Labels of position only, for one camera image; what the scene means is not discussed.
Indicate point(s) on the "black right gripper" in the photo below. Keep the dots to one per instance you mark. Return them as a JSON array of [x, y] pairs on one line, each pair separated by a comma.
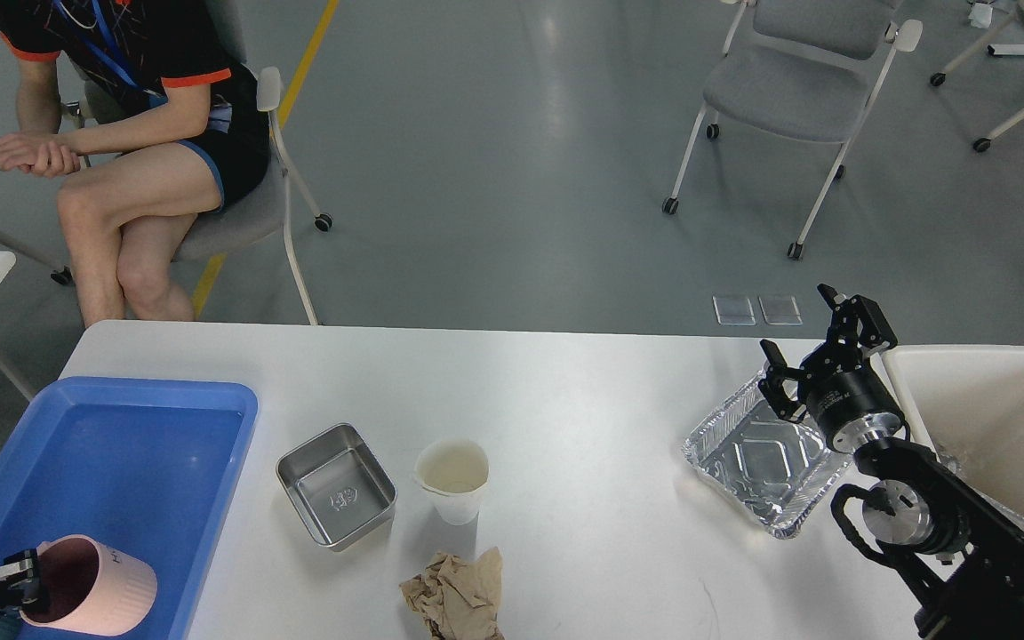
[[851, 406]]

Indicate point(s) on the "pink ceramic mug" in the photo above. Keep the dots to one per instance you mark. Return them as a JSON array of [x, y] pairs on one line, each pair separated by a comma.
[[91, 588]]

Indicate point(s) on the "aluminium foil tray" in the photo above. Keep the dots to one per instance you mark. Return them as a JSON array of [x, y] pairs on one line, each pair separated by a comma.
[[775, 471]]

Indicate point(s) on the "square stainless steel tray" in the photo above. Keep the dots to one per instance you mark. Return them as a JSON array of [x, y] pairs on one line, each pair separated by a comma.
[[337, 487]]

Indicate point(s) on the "white paper cup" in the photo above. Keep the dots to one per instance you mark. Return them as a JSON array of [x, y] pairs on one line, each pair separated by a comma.
[[454, 474]]

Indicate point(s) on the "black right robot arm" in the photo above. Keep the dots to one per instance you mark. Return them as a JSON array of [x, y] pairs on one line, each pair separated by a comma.
[[962, 558]]

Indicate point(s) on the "right floor outlet cover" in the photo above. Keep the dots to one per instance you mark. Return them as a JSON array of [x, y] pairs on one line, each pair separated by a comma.
[[780, 310]]

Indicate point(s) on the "floor outlet cover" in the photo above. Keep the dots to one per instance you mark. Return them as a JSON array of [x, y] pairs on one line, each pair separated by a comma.
[[734, 310], [780, 310]]

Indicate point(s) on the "left floor outlet cover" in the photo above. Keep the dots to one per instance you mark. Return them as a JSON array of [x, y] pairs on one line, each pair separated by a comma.
[[734, 310]]

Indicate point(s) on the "blue plastic tray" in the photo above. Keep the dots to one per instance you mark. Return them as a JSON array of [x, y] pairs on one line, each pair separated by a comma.
[[146, 466]]

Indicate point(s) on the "white plastic bin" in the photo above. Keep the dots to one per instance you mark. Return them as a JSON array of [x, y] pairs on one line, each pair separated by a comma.
[[969, 401]]

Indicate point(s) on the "foil tray in bin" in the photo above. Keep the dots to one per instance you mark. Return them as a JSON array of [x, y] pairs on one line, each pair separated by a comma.
[[955, 466]]

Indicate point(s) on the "grey chair right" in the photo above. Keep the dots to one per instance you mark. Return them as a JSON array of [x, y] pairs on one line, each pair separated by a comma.
[[795, 96]]

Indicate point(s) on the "crumpled brown paper napkin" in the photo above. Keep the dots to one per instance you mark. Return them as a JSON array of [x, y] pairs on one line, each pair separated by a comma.
[[457, 599]]

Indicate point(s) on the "person in patterned shirt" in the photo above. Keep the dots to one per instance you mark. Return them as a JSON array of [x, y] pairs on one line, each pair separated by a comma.
[[191, 140]]

